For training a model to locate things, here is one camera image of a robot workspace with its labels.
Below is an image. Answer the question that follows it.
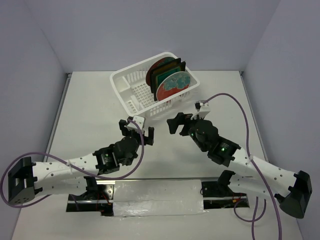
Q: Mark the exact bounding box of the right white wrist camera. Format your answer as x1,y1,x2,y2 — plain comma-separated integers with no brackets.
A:
191,100,211,120

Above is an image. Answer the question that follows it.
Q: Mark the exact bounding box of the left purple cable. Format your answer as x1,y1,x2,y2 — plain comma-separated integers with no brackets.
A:
0,119,145,207

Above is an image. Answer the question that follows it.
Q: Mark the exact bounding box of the yellow square black-rimmed plate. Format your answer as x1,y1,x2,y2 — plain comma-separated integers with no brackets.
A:
150,58,181,76

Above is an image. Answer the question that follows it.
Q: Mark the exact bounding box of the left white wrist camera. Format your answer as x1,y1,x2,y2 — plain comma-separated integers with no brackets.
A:
126,115,146,131

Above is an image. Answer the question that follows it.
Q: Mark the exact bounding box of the white foam cover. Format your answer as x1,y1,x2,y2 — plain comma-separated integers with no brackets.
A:
113,180,204,217

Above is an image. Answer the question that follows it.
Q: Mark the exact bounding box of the teal square black-rimmed plate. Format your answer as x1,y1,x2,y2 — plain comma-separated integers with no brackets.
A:
150,61,186,101

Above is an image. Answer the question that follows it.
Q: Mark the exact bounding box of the small red teal round plate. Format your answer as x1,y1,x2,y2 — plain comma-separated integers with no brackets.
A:
156,71,191,101

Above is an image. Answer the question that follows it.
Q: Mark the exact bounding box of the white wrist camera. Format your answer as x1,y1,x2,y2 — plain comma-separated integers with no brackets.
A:
191,100,211,120
126,115,146,131

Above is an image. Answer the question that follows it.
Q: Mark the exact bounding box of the large red teal round plate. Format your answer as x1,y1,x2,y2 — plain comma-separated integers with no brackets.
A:
145,57,175,87

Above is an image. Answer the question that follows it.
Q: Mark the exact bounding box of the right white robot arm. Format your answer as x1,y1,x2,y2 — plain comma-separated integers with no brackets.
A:
166,112,313,219

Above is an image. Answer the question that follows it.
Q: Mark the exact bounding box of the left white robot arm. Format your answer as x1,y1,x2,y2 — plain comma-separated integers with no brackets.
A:
0,117,155,209

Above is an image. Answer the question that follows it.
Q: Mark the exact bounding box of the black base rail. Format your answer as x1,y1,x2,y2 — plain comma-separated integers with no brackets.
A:
66,178,250,217

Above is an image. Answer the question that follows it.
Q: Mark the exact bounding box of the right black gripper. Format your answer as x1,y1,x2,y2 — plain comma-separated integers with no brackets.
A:
166,111,207,152

